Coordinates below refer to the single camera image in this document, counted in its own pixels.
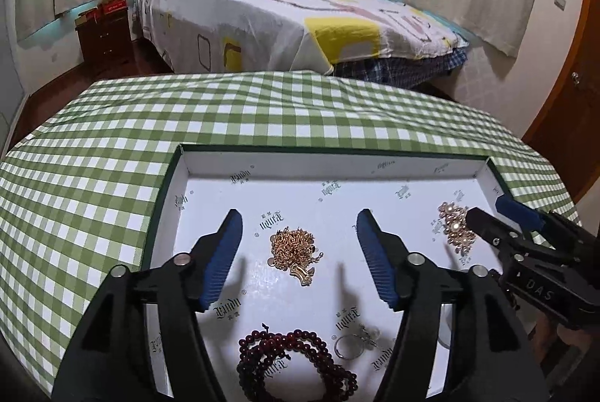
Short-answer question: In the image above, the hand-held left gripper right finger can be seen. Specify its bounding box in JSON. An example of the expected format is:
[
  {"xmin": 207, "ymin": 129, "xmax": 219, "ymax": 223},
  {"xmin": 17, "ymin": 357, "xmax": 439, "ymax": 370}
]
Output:
[{"xmin": 356, "ymin": 208, "xmax": 549, "ymax": 402}]

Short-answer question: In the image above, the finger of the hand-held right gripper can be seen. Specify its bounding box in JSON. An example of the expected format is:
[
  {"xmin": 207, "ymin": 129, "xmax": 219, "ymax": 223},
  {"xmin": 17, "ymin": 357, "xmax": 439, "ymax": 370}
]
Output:
[
  {"xmin": 494, "ymin": 195, "xmax": 554, "ymax": 236},
  {"xmin": 465, "ymin": 206, "xmax": 522, "ymax": 258}
]

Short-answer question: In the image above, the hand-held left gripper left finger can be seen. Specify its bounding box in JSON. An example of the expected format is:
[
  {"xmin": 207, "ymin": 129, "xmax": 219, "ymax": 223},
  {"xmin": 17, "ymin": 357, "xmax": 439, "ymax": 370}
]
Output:
[{"xmin": 51, "ymin": 209, "xmax": 245, "ymax": 402}]

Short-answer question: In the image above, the gold pearl brooch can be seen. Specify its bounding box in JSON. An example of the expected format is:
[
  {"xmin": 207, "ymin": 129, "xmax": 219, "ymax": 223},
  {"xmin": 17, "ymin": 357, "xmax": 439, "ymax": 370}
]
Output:
[{"xmin": 436, "ymin": 201, "xmax": 474, "ymax": 255}]

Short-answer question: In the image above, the gold chain necklace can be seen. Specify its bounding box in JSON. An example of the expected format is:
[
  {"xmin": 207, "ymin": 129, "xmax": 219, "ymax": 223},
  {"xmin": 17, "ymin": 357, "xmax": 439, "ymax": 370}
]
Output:
[{"xmin": 268, "ymin": 229, "xmax": 325, "ymax": 288}]

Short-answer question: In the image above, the silver pearl ring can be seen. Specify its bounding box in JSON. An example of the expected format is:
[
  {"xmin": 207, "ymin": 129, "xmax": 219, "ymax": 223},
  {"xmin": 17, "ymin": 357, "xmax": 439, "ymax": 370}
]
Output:
[{"xmin": 334, "ymin": 324, "xmax": 381, "ymax": 360}]

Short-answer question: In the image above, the dark red bead bracelet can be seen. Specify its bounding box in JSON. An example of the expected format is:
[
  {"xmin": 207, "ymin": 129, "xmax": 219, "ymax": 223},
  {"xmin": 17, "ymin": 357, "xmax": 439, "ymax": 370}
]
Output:
[{"xmin": 235, "ymin": 323, "xmax": 359, "ymax": 402}]

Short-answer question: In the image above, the white box lid tray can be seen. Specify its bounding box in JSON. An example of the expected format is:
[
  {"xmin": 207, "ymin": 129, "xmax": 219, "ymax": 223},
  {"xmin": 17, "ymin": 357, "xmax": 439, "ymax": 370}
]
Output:
[{"xmin": 141, "ymin": 143, "xmax": 516, "ymax": 402}]

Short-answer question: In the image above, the brown wooden door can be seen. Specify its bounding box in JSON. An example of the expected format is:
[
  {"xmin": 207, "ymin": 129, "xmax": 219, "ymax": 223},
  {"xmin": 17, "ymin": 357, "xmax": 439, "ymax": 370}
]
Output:
[{"xmin": 520, "ymin": 0, "xmax": 600, "ymax": 206}]

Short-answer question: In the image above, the green checkered tablecloth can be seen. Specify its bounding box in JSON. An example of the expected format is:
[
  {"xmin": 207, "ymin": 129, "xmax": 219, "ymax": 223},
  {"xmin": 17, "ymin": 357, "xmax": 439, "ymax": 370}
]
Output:
[{"xmin": 0, "ymin": 70, "xmax": 584, "ymax": 398}]

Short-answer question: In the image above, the blue plaid bed cover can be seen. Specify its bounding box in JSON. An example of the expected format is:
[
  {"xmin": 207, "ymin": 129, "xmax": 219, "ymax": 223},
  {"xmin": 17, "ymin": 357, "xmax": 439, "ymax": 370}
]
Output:
[{"xmin": 328, "ymin": 50, "xmax": 470, "ymax": 91}]

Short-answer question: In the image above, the patterned white bedsheet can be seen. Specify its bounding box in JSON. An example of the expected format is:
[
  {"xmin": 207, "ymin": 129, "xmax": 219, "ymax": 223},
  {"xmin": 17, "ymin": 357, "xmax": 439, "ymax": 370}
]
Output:
[{"xmin": 131, "ymin": 0, "xmax": 470, "ymax": 75}]

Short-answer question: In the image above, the dark wooden nightstand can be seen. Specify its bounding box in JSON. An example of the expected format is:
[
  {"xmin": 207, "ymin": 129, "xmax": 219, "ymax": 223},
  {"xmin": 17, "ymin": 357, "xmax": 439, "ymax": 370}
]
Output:
[{"xmin": 75, "ymin": 8, "xmax": 132, "ymax": 65}]

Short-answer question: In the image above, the glass sliding wardrobe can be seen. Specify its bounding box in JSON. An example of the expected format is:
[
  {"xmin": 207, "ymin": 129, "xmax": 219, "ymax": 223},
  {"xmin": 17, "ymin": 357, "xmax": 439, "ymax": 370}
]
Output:
[{"xmin": 0, "ymin": 0, "xmax": 24, "ymax": 150}]

